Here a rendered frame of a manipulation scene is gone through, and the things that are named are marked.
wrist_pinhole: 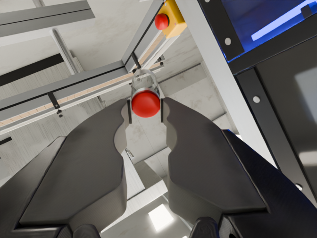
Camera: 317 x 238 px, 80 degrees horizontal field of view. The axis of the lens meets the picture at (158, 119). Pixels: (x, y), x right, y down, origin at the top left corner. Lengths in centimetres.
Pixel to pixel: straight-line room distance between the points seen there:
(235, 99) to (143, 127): 946
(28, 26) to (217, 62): 103
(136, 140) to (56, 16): 886
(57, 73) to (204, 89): 937
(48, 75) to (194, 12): 242
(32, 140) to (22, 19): 172
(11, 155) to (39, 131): 432
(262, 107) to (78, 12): 114
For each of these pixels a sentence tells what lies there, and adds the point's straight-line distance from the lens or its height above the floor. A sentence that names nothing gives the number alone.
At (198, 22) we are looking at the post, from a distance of 51.
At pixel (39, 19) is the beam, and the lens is 130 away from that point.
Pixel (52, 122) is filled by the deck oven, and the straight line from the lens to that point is 268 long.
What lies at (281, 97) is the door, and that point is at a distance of 45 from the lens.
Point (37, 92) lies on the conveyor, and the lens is 111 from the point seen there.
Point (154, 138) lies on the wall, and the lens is 1002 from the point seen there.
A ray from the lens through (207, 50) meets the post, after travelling 51.
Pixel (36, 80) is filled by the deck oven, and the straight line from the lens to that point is 281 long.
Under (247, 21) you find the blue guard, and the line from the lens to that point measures 44.
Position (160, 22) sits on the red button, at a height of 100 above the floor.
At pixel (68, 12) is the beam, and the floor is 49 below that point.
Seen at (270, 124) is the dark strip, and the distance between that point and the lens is 49.
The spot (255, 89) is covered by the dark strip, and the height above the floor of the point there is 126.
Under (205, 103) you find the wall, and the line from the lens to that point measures 1119.
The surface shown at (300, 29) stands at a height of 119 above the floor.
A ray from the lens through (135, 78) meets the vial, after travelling 15.
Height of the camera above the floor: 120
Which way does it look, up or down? 3 degrees up
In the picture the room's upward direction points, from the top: 153 degrees clockwise
